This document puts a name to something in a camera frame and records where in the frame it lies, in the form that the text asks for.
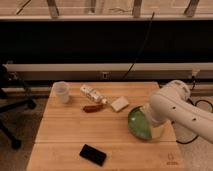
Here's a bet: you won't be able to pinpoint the black eraser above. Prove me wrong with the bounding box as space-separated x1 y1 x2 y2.
79 144 107 166

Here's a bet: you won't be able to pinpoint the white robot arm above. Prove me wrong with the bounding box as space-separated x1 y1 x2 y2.
142 80 213 144

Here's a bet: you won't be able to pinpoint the white sponge block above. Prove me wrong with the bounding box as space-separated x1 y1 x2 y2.
111 96 129 112

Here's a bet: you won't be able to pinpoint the brown red marker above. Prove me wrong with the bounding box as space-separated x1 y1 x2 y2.
83 104 104 113

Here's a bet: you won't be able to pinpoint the clear plastic cup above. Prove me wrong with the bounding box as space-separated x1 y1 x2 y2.
53 81 69 103

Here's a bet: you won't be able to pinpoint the green bowl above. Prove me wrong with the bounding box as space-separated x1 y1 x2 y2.
127 105 165 141

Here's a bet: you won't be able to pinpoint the black office chair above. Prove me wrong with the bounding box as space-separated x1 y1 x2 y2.
0 64 38 150

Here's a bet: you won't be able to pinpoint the wall power outlet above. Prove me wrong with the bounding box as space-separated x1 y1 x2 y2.
101 72 109 80

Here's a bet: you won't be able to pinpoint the black hanging cable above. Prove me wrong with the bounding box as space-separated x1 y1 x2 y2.
120 11 156 81

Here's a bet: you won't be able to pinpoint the black floor cables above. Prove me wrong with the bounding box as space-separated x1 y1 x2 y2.
175 75 213 145

